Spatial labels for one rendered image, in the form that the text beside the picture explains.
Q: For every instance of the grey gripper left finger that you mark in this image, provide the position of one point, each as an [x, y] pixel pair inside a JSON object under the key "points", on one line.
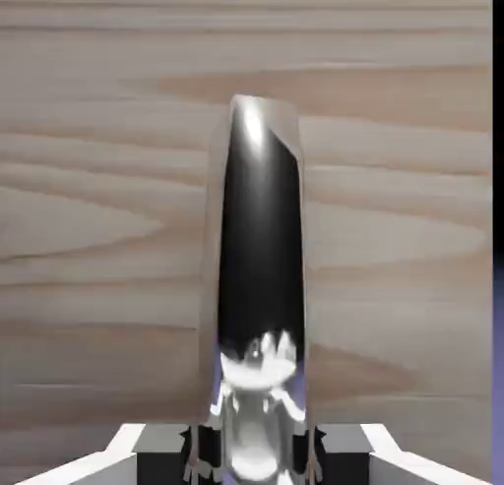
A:
{"points": [[157, 453]]}

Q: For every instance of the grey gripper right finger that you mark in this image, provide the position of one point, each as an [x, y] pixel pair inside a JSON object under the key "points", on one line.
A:
{"points": [[346, 453]]}

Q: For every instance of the light wood cabinet door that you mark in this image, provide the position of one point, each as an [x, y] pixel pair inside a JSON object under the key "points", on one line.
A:
{"points": [[98, 217]]}

